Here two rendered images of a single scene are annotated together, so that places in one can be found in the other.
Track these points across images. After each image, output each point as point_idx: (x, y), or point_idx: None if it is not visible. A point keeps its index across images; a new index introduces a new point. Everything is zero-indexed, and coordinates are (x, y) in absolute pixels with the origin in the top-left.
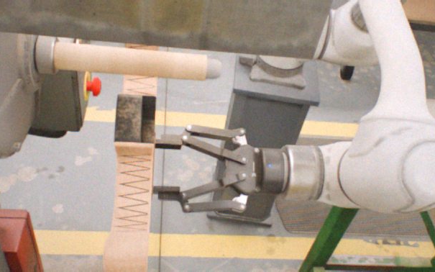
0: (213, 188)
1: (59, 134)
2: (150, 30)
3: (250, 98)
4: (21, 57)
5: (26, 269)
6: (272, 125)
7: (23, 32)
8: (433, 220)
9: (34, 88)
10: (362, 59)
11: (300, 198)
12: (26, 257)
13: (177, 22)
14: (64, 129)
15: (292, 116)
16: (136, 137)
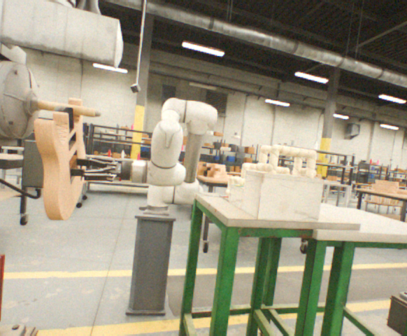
0: (99, 171)
1: (36, 197)
2: (66, 50)
3: (143, 221)
4: (25, 93)
5: None
6: (155, 236)
7: (27, 46)
8: (208, 208)
9: (27, 109)
10: (190, 197)
11: (139, 176)
12: None
13: (73, 48)
14: (38, 186)
15: (164, 229)
16: (61, 110)
